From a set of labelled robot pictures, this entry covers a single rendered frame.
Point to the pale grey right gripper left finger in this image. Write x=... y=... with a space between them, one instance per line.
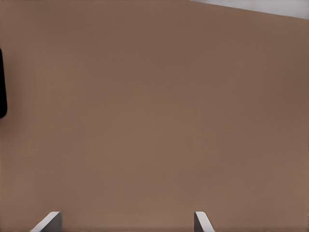
x=50 y=223

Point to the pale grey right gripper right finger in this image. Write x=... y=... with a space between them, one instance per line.
x=200 y=223

